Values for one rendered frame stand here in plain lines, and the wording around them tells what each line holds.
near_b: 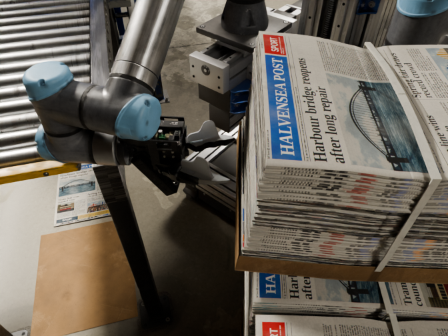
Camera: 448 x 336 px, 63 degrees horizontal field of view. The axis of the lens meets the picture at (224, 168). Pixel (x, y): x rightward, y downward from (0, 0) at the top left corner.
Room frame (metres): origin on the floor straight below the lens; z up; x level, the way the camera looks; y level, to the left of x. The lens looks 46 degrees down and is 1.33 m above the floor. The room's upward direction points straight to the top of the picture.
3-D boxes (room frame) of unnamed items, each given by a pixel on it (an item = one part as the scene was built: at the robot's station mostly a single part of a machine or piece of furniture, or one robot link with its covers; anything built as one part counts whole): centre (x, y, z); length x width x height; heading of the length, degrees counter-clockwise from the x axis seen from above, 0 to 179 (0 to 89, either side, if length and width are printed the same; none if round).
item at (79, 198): (1.14, 0.66, 0.00); 0.37 x 0.28 x 0.01; 15
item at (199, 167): (0.44, 0.04, 0.87); 0.09 x 0.03 x 0.06; 59
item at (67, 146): (0.51, 0.29, 0.87); 0.11 x 0.08 x 0.09; 85
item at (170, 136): (0.50, 0.13, 0.88); 0.12 x 0.08 x 0.09; 85
